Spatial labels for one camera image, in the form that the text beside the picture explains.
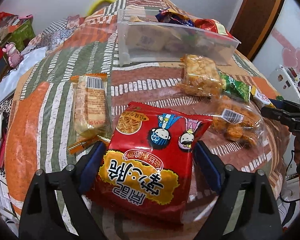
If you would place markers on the large red snack packet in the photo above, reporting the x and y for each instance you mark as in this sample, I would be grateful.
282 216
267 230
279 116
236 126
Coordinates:
212 26

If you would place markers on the pink plush toy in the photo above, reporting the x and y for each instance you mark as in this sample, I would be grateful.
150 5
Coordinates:
13 55

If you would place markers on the clear plastic container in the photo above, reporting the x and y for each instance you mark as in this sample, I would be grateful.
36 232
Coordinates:
210 47

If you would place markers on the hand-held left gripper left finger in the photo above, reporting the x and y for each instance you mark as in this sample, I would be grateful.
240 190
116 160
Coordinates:
95 160

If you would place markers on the orange rice crust packet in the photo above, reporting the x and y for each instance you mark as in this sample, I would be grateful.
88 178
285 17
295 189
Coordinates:
201 76

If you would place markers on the yellow fries snack packet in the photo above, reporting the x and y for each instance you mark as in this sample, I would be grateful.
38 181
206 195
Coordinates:
261 97

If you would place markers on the wooden door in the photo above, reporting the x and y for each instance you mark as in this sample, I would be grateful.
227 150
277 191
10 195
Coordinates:
260 15

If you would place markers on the striped patchwork quilt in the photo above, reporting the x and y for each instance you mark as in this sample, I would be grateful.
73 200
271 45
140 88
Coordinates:
52 120

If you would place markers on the checkered patchwork blanket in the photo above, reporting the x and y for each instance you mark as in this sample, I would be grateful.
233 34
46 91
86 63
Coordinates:
62 27

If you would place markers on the green snack packet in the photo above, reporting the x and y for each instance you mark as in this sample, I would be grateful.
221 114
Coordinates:
236 88

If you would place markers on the blue snack packet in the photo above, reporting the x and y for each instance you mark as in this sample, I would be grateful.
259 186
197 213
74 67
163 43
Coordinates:
175 17

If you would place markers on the yellow hoop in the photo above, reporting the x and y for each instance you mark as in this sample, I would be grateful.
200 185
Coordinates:
100 1

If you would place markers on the white device with stickers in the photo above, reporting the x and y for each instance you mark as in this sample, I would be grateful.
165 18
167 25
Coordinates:
285 82

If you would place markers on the clear bag of orange crisps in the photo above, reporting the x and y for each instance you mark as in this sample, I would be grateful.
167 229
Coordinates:
236 126

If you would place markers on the red cartoon noodle snack packet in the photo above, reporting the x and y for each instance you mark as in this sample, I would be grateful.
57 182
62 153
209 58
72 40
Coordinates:
150 160

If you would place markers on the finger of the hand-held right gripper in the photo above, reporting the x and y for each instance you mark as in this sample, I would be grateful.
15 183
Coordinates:
275 114
290 107

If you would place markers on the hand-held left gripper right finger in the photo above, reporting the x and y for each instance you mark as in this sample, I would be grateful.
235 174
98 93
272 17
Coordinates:
205 165

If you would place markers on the cracker packet with orange ends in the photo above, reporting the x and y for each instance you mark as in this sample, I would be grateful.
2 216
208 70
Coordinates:
90 105

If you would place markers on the white door with pink hearts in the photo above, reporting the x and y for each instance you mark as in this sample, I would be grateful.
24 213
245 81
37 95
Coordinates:
285 37

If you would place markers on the white cloth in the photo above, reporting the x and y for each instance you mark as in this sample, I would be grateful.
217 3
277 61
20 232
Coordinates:
22 70

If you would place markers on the green storage box with clutter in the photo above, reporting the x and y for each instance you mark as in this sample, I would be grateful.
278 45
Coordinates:
3 33

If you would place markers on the red plastic bag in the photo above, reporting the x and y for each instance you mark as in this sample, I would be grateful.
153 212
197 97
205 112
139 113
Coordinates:
0 18

